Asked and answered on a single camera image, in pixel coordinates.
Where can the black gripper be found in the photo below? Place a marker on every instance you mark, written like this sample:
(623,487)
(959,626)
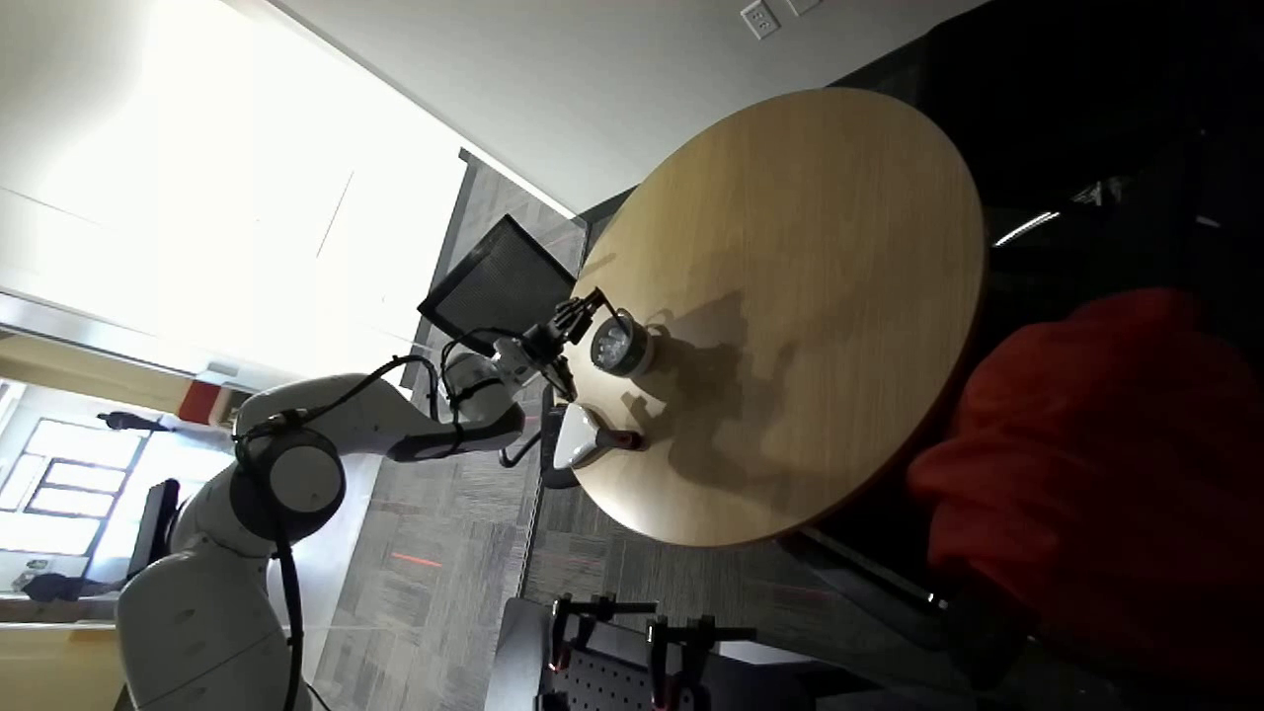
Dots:
(544,346)

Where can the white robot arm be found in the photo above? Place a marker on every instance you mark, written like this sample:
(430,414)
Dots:
(219,622)

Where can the black mesh office chair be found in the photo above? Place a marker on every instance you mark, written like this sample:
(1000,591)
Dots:
(494,289)

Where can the round wooden table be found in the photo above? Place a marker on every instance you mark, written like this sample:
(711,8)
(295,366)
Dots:
(817,268)

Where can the black clamp stand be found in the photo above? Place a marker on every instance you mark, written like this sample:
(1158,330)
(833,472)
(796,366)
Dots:
(663,661)

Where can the orange cloth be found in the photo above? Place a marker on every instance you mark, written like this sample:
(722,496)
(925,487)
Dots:
(1102,474)

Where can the white wall outlet plate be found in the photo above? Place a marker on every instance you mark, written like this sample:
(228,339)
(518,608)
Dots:
(759,15)

